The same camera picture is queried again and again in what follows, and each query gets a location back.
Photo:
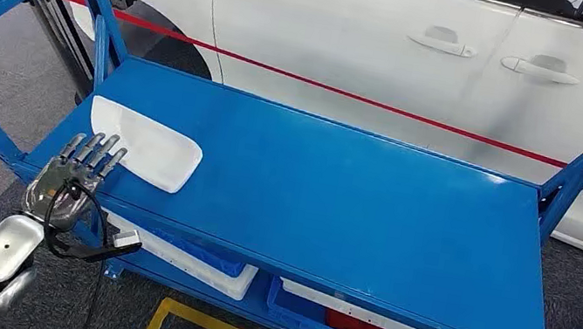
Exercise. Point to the red barrier belt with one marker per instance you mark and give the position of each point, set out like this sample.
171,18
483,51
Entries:
394,109

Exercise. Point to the black stanchion post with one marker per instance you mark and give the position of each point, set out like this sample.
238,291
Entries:
57,32

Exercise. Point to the white plastic car part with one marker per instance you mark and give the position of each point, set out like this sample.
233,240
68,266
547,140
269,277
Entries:
153,150

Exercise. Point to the red part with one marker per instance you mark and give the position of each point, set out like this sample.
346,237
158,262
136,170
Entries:
354,325

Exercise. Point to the white plastic tray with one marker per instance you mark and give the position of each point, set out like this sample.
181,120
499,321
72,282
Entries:
193,270

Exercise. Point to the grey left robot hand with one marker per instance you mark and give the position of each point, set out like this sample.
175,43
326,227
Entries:
59,191

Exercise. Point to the white car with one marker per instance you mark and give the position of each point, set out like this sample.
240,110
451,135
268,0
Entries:
347,37

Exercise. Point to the blue metal shelf rack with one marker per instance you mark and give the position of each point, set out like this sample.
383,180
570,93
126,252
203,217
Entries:
322,191

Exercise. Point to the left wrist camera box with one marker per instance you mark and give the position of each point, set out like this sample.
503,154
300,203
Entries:
126,238

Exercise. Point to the long white plastic part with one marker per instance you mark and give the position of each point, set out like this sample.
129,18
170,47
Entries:
389,325

